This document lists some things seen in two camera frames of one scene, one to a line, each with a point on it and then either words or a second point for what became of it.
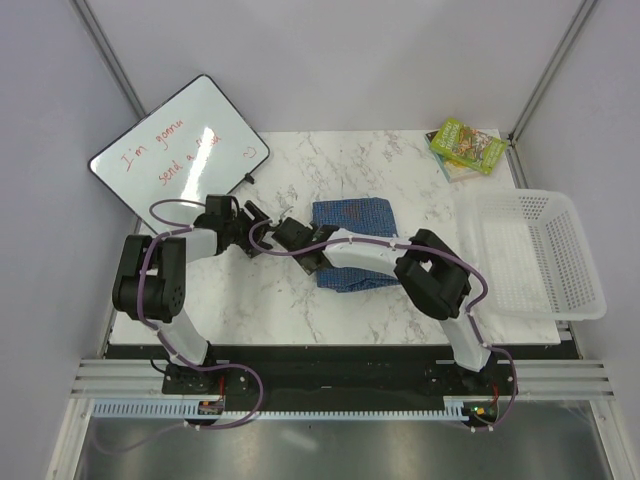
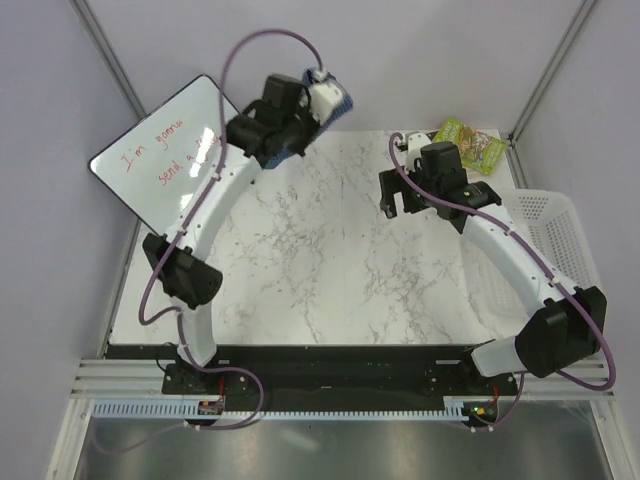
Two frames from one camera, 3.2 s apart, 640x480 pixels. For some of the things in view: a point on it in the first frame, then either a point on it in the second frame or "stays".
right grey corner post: x=550 y=73 stays
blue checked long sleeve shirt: x=369 y=215 -> x=345 y=105
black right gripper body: x=305 y=267 -> x=413 y=201
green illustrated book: x=474 y=148 stays
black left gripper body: x=239 y=227 -> x=300 y=127
